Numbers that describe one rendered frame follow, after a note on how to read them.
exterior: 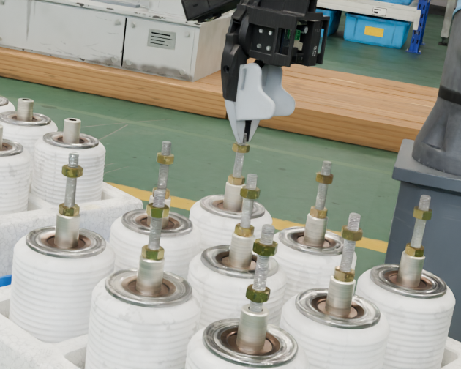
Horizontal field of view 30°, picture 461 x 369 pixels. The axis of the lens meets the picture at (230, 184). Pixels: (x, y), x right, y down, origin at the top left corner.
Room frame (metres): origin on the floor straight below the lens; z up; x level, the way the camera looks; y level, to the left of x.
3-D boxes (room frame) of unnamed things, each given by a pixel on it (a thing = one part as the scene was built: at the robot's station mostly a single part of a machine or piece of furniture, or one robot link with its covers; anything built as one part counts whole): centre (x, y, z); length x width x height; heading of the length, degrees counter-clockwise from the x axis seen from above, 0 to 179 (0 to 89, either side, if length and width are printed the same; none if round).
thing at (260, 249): (0.61, -0.03, 0.33); 0.02 x 0.02 x 0.01; 46
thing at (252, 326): (0.61, -0.03, 0.26); 0.02 x 0.02 x 0.03
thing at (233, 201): (0.95, -0.01, 0.26); 0.02 x 0.02 x 0.03
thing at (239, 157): (0.95, -0.01, 0.30); 0.01 x 0.01 x 0.08
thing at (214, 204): (0.95, -0.01, 0.25); 0.08 x 0.08 x 0.01
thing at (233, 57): (0.93, 0.01, 0.42); 0.05 x 0.02 x 0.09; 147
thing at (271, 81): (0.95, -0.03, 0.38); 0.06 x 0.03 x 0.09; 57
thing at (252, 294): (0.61, -0.03, 0.29); 0.02 x 0.02 x 0.01; 46
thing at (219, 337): (0.61, -0.03, 0.25); 0.08 x 0.08 x 0.01
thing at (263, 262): (0.61, -0.03, 0.31); 0.01 x 0.01 x 0.08
